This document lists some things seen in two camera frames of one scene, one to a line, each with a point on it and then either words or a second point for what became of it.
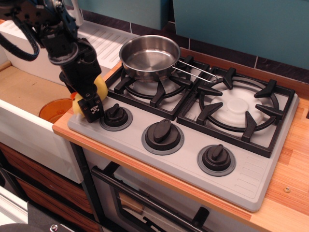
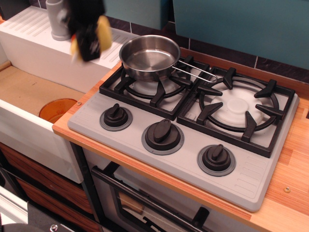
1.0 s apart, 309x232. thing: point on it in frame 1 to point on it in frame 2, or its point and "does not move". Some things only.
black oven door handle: x=107 y=174 does not move
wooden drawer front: x=56 y=194 does not move
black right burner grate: x=245 y=111 does not move
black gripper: x=80 y=66 to x=82 y=16
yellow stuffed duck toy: x=102 y=88 to x=104 y=36
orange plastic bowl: x=52 y=110 does not move
